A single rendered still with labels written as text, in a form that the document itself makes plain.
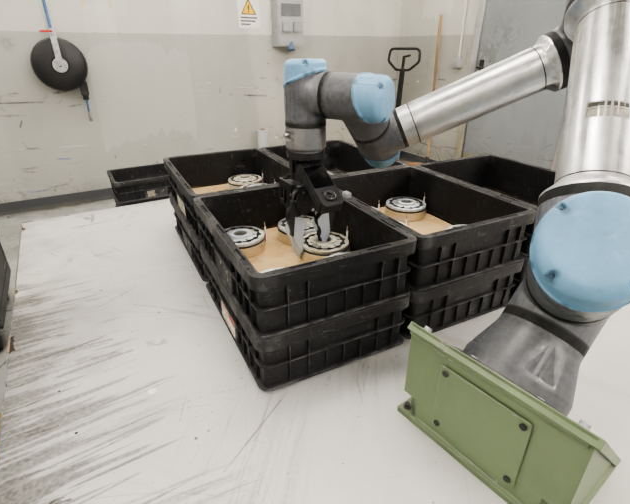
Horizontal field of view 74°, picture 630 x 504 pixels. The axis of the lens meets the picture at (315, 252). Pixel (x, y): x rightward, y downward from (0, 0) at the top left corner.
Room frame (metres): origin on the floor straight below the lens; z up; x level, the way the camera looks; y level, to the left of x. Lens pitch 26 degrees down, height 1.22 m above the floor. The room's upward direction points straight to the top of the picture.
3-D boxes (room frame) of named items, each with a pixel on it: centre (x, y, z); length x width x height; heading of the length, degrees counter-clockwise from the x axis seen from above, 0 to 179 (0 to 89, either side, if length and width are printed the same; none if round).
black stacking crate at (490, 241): (0.88, -0.22, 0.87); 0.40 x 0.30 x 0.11; 27
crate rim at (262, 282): (0.75, 0.04, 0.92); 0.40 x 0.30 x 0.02; 27
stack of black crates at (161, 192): (2.29, 0.94, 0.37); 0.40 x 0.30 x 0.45; 121
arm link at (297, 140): (0.78, 0.02, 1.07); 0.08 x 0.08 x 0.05
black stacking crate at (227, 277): (0.75, 0.04, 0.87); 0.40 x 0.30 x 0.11; 27
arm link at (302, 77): (0.78, 0.01, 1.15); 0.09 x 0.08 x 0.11; 59
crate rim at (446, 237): (0.88, -0.22, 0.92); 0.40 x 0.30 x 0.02; 27
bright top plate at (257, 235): (0.81, 0.16, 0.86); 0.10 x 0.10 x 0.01
